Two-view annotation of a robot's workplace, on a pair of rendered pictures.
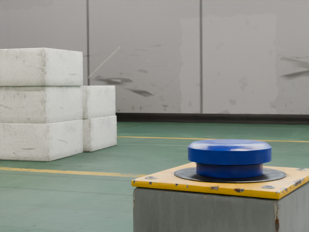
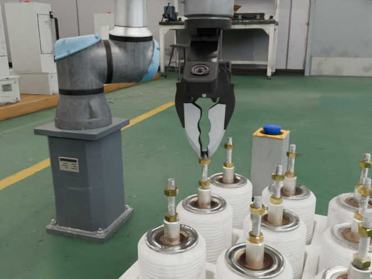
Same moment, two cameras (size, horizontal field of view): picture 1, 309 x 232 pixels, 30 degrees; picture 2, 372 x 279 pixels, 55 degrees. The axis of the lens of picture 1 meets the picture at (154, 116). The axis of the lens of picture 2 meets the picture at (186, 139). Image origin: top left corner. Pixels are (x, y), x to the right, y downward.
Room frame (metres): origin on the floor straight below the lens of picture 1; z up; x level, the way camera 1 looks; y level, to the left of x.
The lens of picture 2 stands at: (0.05, -0.82, 0.52)
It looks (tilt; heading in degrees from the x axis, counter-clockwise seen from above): 16 degrees down; 88
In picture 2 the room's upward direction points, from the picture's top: straight up
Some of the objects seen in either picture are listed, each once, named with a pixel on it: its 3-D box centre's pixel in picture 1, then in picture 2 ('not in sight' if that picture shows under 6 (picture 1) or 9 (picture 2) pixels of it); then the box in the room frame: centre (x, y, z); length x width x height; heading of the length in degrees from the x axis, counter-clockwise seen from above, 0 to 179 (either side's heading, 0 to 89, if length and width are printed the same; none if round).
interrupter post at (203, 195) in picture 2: not in sight; (204, 196); (0.10, -0.27, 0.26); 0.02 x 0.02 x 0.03
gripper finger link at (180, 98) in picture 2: not in sight; (190, 100); (0.08, -0.27, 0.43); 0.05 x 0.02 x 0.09; 167
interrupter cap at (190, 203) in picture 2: not in sight; (204, 203); (0.10, -0.27, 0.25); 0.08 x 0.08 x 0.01
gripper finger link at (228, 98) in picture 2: not in sight; (219, 101); (0.12, -0.28, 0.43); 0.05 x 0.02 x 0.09; 167
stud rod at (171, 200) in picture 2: not in sight; (171, 205); (0.05, -0.37, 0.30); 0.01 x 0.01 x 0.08
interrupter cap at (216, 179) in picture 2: not in sight; (228, 180); (0.16, -0.17, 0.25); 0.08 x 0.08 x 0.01
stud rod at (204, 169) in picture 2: not in sight; (204, 172); (0.10, -0.27, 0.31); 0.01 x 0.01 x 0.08
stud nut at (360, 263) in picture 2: not in sight; (361, 260); (0.25, -0.49, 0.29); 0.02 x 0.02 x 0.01; 66
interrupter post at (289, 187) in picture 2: not in sight; (289, 184); (0.26, -0.22, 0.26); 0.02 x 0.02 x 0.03
